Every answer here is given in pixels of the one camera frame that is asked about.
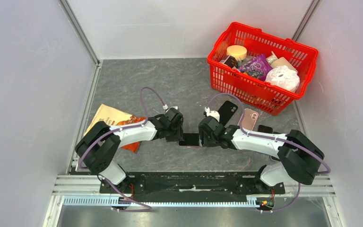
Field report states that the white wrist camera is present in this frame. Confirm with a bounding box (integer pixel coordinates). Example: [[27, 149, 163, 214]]
[[163, 104, 179, 111], [204, 107, 220, 122]]

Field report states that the red plastic shopping basket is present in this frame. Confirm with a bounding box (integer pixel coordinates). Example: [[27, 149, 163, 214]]
[[207, 22, 319, 115]]

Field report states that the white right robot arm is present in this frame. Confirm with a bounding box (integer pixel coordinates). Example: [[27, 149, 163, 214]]
[[199, 116, 325, 193]]

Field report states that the beige box in basket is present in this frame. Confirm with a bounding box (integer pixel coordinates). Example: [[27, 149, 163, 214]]
[[270, 57, 298, 72]]

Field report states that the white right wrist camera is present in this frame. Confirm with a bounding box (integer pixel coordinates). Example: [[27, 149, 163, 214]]
[[204, 107, 220, 122]]

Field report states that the purple snack packet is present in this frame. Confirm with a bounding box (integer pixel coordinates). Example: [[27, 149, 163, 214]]
[[238, 53, 273, 81]]

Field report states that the cassava chips snack bag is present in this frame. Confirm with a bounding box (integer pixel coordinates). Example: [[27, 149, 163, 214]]
[[84, 104, 146, 136]]

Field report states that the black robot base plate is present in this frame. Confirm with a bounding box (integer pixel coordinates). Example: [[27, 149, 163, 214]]
[[117, 171, 285, 202]]

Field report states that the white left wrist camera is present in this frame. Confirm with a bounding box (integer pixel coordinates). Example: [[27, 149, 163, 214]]
[[163, 104, 179, 111]]

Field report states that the black smartphone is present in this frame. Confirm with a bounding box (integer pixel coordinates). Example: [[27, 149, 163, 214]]
[[179, 133, 200, 147]]

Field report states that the white plastic bag item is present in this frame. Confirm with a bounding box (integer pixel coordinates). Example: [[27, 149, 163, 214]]
[[265, 65, 300, 93]]

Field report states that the yellow lid jar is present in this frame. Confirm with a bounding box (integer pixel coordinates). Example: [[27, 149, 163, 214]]
[[226, 45, 247, 61]]

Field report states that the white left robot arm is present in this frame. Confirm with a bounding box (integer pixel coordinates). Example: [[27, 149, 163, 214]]
[[75, 107, 183, 193]]

